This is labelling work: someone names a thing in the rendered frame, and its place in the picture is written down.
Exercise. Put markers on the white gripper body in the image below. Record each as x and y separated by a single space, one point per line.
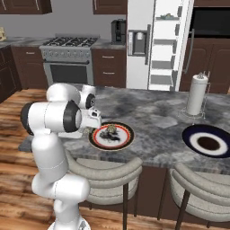
91 123

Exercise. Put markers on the grey cushioned bar stool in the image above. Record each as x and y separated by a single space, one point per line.
203 191
104 176

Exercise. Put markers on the black coffee machine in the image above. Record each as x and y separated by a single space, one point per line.
118 31

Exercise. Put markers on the blue white round plate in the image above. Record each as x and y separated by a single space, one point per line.
194 140

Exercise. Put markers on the dark brown drawer cabinet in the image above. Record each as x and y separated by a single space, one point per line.
108 67

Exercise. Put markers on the white fridge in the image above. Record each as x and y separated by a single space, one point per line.
163 48

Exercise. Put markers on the white fridge door with dispenser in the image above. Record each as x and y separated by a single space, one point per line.
138 72

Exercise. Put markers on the dark brown tall cabinet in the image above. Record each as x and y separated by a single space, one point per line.
215 66

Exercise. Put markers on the tan jar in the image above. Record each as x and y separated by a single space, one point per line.
2 34

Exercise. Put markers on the steel stove with oven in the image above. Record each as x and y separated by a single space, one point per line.
68 63

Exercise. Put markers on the green food on fridge shelf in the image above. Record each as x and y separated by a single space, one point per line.
166 16

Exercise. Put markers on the tan green dumpling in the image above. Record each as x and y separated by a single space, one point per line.
111 128

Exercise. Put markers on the red rimmed patterned plate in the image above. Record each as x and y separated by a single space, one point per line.
124 140

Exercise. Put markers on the white paper towel roll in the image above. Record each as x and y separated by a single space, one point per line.
196 95

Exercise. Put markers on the black built-in oven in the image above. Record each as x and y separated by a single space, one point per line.
211 22

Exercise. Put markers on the open white fridge door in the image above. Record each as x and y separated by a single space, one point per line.
184 45

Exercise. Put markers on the dark brown base cupboards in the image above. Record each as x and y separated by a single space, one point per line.
27 68

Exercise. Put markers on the dark brown wall cupboard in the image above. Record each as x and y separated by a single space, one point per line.
24 6
109 6

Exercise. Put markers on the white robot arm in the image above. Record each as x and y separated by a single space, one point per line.
48 149

